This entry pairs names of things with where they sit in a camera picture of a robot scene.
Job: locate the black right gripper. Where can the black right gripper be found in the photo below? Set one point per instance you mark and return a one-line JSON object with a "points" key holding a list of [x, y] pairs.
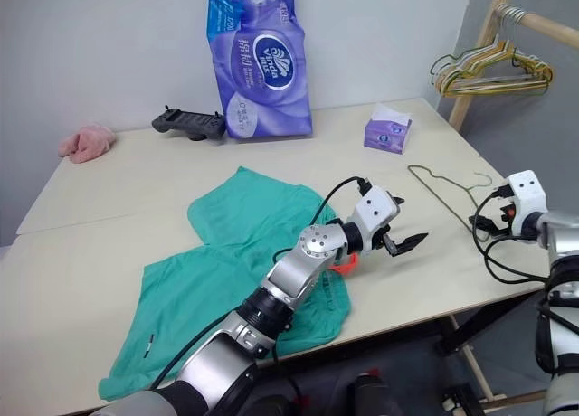
{"points": [[505, 217]]}

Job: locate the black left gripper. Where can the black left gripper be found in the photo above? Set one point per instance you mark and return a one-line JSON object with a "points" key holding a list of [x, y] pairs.
{"points": [[383, 239]]}

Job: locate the green shorts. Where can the green shorts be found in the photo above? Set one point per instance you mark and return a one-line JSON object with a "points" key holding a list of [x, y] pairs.
{"points": [[203, 289]]}

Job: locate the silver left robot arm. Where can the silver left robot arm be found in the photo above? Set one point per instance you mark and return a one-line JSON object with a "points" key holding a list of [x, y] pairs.
{"points": [[312, 244]]}

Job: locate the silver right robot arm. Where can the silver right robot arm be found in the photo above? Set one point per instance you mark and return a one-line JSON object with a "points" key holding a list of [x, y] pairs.
{"points": [[561, 235]]}

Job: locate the purple tissue box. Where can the purple tissue box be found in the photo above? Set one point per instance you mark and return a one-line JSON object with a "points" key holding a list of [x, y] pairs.
{"points": [[386, 135]]}

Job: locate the black table brace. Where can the black table brace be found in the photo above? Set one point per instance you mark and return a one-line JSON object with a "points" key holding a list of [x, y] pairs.
{"points": [[479, 325]]}

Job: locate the wooden table leg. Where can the wooden table leg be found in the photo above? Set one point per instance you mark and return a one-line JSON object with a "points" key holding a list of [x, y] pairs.
{"points": [[472, 357]]}

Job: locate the dark rounded shape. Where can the dark rounded shape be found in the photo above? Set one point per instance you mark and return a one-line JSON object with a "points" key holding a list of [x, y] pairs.
{"points": [[373, 395], [271, 398]]}

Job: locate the black floor device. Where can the black floor device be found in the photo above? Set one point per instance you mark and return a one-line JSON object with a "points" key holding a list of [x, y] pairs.
{"points": [[463, 402]]}

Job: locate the purple toilet paper pack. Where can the purple toilet paper pack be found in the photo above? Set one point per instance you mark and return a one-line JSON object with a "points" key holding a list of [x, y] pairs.
{"points": [[262, 72]]}

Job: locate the wooden clothes rack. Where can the wooden clothes rack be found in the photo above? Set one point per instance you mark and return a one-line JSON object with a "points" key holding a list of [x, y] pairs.
{"points": [[543, 25]]}

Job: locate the black handheld controller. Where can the black handheld controller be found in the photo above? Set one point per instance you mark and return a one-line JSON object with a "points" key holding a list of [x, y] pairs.
{"points": [[190, 122]]}

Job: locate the pink towel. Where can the pink towel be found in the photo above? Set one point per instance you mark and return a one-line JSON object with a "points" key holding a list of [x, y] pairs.
{"points": [[86, 142]]}

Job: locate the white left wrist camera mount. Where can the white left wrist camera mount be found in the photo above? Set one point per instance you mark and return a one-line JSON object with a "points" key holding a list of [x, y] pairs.
{"points": [[373, 210]]}

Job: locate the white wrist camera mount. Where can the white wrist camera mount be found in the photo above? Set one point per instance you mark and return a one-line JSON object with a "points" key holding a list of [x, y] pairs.
{"points": [[373, 210], [527, 190]]}

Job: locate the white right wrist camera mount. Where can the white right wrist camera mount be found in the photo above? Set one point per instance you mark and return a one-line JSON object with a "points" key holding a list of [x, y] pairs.
{"points": [[527, 190]]}

